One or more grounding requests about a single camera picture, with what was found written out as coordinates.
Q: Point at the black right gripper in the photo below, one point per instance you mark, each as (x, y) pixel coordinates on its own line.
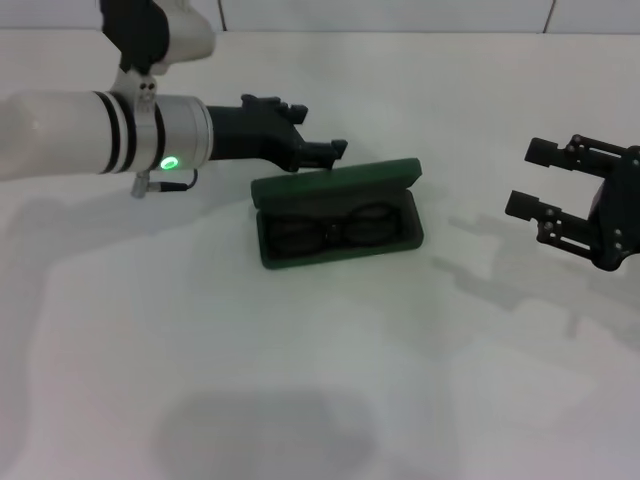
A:
(620, 215)

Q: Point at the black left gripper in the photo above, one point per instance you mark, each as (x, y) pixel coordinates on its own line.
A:
(250, 132)

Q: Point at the black glasses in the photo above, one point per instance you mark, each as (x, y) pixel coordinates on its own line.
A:
(372, 222)

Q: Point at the green glasses case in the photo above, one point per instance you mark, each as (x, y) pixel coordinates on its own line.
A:
(340, 255)

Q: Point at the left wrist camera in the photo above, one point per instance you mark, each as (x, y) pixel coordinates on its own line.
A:
(185, 30)

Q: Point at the left camera mount bracket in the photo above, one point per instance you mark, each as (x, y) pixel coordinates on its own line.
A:
(140, 90)

